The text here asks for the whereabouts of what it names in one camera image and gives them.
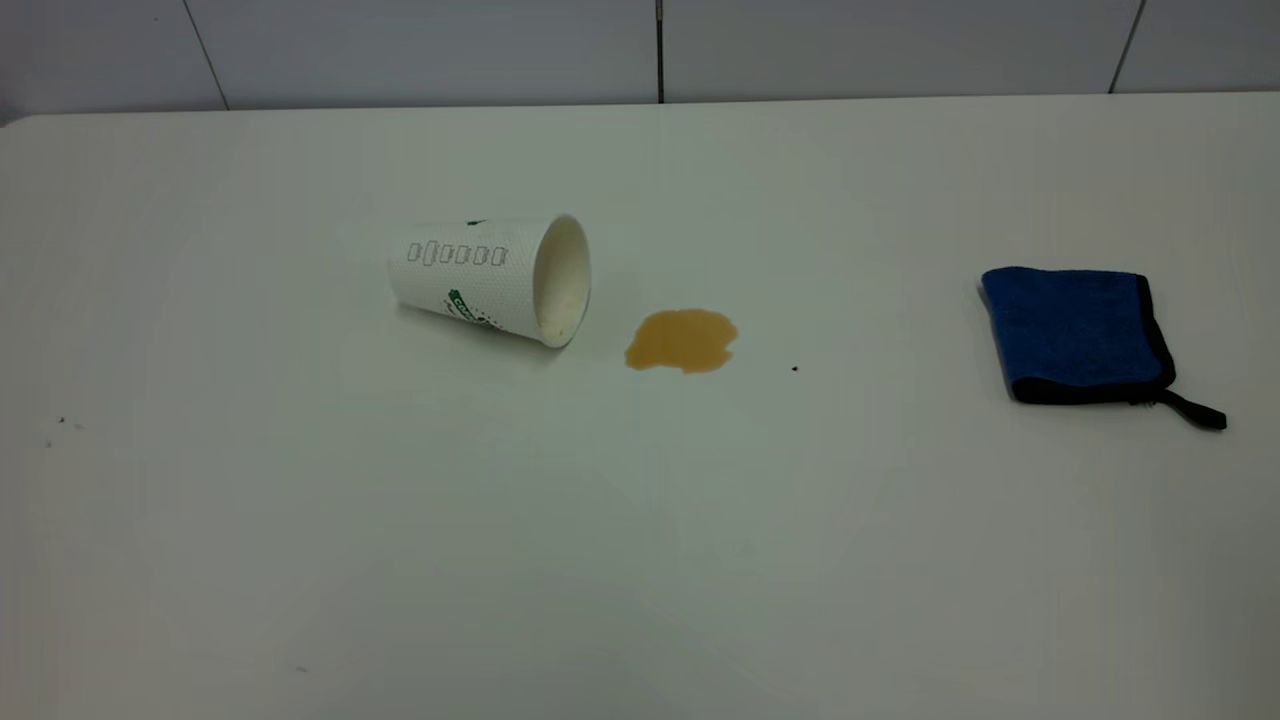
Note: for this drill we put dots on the brown liquid spill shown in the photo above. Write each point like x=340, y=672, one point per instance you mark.
x=682, y=340

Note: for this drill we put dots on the white paper coffee cup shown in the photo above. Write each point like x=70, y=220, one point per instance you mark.
x=470, y=280

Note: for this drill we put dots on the blue cloth with black trim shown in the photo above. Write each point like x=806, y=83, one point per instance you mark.
x=1075, y=330

